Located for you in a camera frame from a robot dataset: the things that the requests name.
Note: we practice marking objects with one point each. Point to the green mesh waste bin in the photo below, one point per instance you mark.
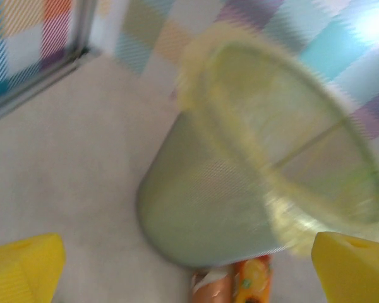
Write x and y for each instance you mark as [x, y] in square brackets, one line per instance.
[192, 205]

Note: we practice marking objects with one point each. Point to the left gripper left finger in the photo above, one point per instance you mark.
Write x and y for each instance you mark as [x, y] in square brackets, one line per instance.
[19, 271]

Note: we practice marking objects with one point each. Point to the aluminium frame post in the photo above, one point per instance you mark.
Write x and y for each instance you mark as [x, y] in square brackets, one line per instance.
[82, 25]

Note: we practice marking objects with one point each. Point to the yellow plastic bin liner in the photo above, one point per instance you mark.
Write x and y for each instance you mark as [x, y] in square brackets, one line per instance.
[192, 60]

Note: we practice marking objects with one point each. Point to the brown label plastic bottle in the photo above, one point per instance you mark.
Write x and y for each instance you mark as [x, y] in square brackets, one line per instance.
[208, 290]

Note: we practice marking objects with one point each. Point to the orange fruit label bottle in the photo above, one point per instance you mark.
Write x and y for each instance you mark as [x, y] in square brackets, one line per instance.
[252, 281]

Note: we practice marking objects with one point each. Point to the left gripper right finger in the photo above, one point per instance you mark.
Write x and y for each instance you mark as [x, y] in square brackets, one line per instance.
[350, 271]

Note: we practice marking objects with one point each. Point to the aluminium side rail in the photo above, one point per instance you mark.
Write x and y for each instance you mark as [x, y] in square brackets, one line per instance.
[34, 91]

